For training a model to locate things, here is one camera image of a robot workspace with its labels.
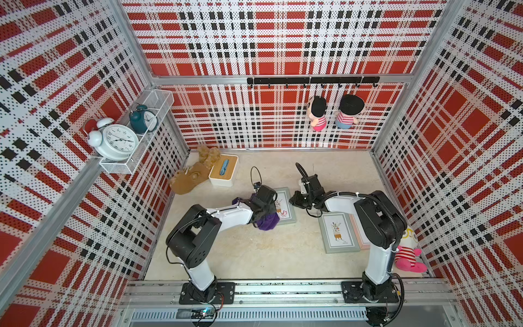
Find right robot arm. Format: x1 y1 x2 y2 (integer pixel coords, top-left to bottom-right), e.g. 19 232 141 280
290 174 407 302

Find pink picture frame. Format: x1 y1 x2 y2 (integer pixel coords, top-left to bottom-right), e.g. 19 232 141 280
349 215 371 250

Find white alarm clock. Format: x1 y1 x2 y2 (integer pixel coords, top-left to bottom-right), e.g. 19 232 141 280
88 117 139 162

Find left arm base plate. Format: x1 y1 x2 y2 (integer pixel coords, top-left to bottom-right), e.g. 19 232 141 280
178 281 236 305

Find brown plush toy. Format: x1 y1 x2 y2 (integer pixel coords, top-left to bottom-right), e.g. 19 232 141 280
169 145 221 195

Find pink object behind right arm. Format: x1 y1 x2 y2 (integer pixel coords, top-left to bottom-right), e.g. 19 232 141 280
394 226 428 273

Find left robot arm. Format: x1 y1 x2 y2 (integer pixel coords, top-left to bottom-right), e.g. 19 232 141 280
166 185 278 303

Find white box wooden lid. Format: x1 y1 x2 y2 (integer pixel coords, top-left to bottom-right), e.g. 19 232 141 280
208 154 239 187

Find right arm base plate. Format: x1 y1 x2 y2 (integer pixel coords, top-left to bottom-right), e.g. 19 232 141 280
341 281 400 304

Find teal alarm clock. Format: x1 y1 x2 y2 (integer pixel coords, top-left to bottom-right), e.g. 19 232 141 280
129 104 159 134

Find green circuit board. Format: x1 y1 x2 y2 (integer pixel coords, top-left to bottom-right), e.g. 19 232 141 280
191 308 215 320

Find green frame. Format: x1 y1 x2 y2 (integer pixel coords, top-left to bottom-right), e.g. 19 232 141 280
318 213 360 254
275 187 297 226

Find aluminium front rail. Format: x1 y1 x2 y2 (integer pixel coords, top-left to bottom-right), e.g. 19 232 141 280
121 277 458 309

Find black hook rail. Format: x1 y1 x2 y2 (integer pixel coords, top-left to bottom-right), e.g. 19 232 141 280
247 76 381 86

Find purple microfiber cloth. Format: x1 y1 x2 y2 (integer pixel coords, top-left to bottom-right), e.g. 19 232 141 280
232 193 279 231

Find blue object on box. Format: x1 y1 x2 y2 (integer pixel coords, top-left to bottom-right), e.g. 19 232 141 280
219 159 230 176

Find doll blue pants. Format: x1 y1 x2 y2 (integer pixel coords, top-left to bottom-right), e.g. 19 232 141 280
335 94 364 129

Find white wire shelf basket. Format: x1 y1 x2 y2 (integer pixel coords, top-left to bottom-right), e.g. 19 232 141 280
88 89 174 174

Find doll pink striped shirt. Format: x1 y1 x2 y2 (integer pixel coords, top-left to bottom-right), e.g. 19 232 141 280
306 95 327 132

